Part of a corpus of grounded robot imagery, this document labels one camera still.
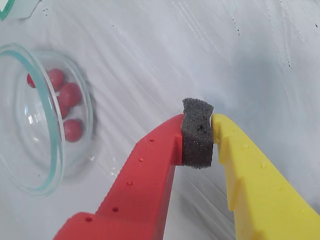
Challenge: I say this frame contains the white table cover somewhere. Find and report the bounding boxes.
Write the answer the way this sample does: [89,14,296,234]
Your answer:
[0,0,320,240]

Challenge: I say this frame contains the red candy with m print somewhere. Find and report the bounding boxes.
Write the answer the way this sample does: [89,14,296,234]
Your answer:
[46,68,66,92]
[56,98,71,120]

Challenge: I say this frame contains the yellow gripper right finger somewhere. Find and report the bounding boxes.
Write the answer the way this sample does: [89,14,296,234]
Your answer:
[211,113,320,240]

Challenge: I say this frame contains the glass bowl with red candies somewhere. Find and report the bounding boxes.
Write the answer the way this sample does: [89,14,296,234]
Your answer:
[0,42,95,198]

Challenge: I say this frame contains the weekly pill organizer box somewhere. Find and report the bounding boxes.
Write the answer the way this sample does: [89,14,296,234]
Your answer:
[0,0,41,21]

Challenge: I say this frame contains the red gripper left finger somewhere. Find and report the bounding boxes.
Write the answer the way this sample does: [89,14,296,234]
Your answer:
[53,97,215,240]

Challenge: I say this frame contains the plain red candy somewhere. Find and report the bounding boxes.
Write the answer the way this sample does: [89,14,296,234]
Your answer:
[61,118,83,143]
[57,82,83,108]

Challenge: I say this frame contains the red candy with text print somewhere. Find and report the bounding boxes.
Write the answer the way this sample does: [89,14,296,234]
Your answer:
[26,73,37,89]

